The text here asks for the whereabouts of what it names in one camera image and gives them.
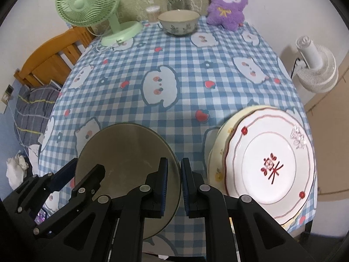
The beige door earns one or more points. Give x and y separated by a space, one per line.
332 142

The glass jar with dark lid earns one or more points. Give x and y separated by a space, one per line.
178 1

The green desk fan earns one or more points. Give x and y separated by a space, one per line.
81 5

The cream ceramic bowl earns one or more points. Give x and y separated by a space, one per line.
122 155
178 19

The white plate with red print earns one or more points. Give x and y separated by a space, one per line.
272 147

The dark wall socket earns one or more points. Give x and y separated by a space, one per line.
9 88

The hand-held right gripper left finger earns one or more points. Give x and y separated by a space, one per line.
164 188

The white wall socket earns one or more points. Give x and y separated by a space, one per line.
6 98

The grey striped cloth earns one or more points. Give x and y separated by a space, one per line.
32 109

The blue checkered tablecloth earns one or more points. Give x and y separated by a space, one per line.
177 101

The lit smartphone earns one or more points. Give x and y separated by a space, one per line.
41 215

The white crumpled cloth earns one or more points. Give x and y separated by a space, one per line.
16 169

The scalloped cream floral plate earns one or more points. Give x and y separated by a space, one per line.
212 166

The cotton swab container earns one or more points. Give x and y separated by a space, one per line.
152 13

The white floor fan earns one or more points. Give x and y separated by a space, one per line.
316 68

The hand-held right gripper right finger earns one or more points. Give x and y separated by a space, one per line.
186 188

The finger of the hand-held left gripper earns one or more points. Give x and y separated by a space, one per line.
90 178
64 176

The wooden bed headboard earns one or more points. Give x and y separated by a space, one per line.
46 60

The purple plush bunny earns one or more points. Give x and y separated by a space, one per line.
226 13

